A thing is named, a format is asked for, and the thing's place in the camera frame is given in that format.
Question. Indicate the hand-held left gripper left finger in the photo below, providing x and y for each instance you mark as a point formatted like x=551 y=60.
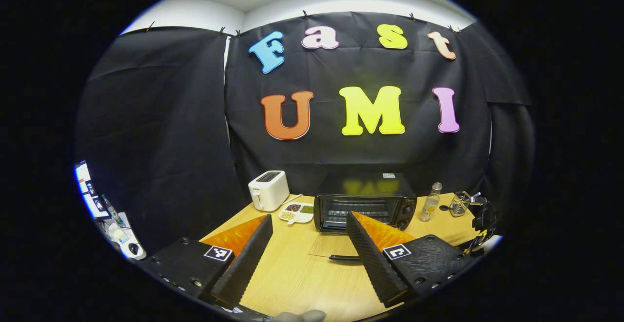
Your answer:
x=243 y=266

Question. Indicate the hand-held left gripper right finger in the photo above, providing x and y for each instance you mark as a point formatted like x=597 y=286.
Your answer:
x=370 y=258

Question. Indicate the black electric oven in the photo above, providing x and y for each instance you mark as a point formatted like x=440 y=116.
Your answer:
x=365 y=190

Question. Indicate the clear glass bottle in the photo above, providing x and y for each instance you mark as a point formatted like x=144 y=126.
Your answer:
x=430 y=207

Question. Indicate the white divided dish of grains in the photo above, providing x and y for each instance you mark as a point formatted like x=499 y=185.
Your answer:
x=297 y=212

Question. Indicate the white toaster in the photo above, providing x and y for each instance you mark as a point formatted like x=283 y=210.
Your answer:
x=268 y=193

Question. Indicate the black computer mouse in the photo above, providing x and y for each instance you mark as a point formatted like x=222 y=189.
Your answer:
x=133 y=248

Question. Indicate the green capped plastic bottle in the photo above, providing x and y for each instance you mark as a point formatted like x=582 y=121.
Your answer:
x=112 y=210

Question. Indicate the computer monitor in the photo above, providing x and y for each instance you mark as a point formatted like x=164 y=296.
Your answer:
x=84 y=178

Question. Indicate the black backdrop cloth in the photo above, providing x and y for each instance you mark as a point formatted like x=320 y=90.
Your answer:
x=317 y=68

